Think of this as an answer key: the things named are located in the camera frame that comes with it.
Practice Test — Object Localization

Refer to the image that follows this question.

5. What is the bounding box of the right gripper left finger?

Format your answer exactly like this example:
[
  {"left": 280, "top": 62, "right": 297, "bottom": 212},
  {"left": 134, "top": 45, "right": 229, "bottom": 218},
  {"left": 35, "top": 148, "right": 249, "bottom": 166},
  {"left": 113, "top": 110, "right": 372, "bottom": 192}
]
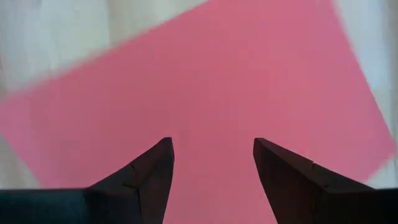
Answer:
[{"left": 0, "top": 138, "right": 175, "bottom": 224}]

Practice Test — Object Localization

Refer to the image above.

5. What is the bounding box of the red paper sheet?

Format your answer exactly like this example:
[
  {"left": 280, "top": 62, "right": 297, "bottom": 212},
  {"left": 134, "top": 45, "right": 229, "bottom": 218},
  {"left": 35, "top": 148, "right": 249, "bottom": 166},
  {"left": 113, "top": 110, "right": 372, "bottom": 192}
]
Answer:
[{"left": 0, "top": 0, "right": 396, "bottom": 224}]

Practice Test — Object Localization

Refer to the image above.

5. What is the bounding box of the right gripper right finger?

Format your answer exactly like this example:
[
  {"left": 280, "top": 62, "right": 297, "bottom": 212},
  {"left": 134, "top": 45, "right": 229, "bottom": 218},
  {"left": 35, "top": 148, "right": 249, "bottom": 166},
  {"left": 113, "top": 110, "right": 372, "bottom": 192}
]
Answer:
[{"left": 253, "top": 138, "right": 398, "bottom": 224}]

